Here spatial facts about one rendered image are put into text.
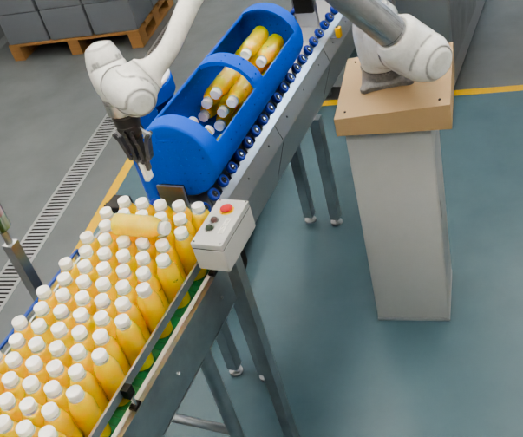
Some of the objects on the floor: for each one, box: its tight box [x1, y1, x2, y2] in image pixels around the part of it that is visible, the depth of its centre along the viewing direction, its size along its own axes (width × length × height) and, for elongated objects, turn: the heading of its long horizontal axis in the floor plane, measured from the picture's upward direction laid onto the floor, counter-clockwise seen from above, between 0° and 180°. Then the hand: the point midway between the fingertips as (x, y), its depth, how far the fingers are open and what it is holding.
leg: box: [311, 114, 343, 226], centre depth 355 cm, size 6×6×63 cm
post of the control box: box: [227, 255, 299, 437], centre depth 250 cm, size 4×4×100 cm
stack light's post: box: [2, 239, 43, 302], centre depth 262 cm, size 4×4×110 cm
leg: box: [291, 145, 317, 224], centre depth 361 cm, size 6×6×63 cm
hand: (146, 169), depth 224 cm, fingers closed
